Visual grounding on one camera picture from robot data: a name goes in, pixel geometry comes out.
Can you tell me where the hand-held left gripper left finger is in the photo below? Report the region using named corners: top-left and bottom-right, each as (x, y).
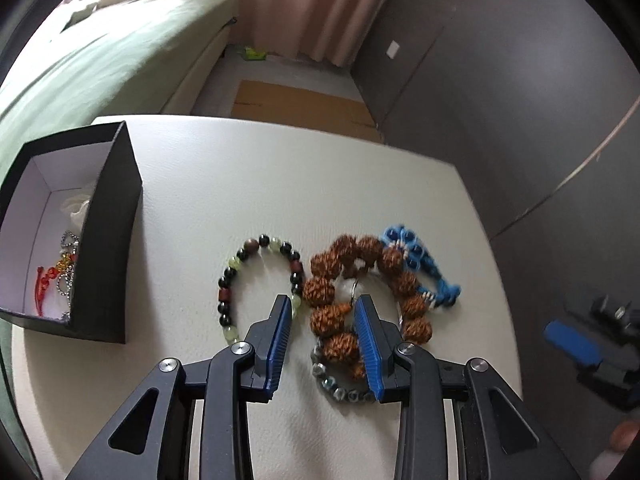
top-left (65, 295), bottom-right (293, 480)

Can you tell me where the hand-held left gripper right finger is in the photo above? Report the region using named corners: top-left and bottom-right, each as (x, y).
top-left (354, 294), bottom-right (582, 480)

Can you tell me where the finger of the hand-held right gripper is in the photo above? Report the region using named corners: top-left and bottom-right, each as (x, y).
top-left (564, 296), bottom-right (637, 342)
top-left (544, 320), bottom-right (604, 369)

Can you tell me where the brown seed bead bracelet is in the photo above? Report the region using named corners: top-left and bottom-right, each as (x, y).
top-left (304, 235), bottom-right (432, 381)

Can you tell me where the grey bead bracelet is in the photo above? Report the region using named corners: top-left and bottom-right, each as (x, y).
top-left (310, 344), bottom-right (382, 405)

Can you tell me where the black cardboard box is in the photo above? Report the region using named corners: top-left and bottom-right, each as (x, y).
top-left (0, 120), bottom-right (144, 345)

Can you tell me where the silver ball chain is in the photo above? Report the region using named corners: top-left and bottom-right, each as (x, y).
top-left (54, 230), bottom-right (83, 318)

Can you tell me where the red cord bracelet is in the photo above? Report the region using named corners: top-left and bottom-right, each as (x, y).
top-left (34, 254), bottom-right (76, 317)

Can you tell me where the person's right hand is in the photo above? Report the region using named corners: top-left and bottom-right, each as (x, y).
top-left (592, 419), bottom-right (640, 477)

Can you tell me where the translucent white pendant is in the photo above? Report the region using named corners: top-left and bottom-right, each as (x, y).
top-left (338, 269), bottom-right (365, 306)

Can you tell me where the flattened cardboard sheet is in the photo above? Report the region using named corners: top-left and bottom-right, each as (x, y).
top-left (232, 78), bottom-right (387, 144)

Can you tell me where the pink curtain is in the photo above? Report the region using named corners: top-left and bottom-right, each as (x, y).
top-left (199, 0), bottom-right (397, 67)

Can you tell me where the black and green bead bracelet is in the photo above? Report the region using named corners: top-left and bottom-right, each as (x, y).
top-left (217, 232), bottom-right (306, 346)

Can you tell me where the blue woven bracelet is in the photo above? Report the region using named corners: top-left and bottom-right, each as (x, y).
top-left (380, 224), bottom-right (464, 314)

